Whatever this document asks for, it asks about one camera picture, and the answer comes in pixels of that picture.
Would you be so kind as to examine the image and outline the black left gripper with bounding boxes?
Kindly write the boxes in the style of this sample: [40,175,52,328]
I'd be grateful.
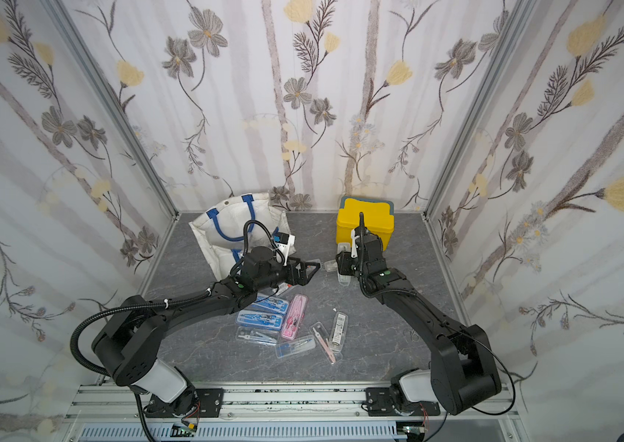
[253,253,320,294]

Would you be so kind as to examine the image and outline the clear case pink compass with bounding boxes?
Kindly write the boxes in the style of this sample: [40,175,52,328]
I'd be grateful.
[310,322,339,365]

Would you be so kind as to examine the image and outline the clear labelled case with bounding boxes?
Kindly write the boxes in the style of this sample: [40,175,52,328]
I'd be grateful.
[329,311,349,353]
[338,266,354,287]

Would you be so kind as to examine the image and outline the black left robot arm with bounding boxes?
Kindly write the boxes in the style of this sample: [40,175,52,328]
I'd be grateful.
[91,246,321,404]

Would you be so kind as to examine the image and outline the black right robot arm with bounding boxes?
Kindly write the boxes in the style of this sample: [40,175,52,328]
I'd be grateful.
[336,227,502,415]

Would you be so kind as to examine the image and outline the blue compass case upper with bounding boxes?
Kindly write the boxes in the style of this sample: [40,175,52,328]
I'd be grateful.
[250,296,289,316]

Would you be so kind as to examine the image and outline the blue compass case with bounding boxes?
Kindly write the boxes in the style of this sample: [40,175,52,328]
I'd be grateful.
[250,296,289,316]
[236,309,284,331]

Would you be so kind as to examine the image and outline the blue compass case lower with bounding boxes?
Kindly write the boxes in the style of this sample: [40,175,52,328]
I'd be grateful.
[236,309,284,331]

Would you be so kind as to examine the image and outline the clear compass case bottom middle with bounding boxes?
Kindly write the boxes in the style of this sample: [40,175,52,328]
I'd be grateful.
[275,335,317,359]

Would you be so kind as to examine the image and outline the clear compass case bottom left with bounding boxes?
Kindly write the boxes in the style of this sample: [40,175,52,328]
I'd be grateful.
[236,327,278,347]

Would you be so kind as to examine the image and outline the white canvas tote bag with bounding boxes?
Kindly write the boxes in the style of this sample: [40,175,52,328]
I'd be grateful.
[189,193,291,280]

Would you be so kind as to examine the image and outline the clear case near box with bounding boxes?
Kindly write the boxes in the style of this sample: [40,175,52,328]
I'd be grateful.
[323,260,338,273]

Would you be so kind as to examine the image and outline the red label clear case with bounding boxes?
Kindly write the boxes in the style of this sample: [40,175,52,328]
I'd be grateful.
[273,283,292,297]

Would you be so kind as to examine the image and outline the yellow storage box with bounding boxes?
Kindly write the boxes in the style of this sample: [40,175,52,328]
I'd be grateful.
[335,196,395,250]

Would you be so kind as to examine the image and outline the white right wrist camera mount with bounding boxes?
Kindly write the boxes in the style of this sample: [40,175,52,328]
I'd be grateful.
[350,228,361,260]

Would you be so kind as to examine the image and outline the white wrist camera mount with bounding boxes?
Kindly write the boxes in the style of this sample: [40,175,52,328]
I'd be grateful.
[350,228,361,260]
[273,232,295,265]

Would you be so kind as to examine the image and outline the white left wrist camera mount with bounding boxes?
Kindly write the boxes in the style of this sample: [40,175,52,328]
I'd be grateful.
[273,232,295,265]

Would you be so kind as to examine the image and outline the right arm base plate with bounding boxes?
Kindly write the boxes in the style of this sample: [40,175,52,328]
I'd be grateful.
[361,387,427,417]

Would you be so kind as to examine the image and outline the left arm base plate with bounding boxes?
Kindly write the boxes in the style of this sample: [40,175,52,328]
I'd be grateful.
[144,388,224,418]

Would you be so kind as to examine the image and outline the black corrugated cable conduit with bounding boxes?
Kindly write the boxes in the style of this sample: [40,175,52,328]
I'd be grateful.
[69,300,175,378]

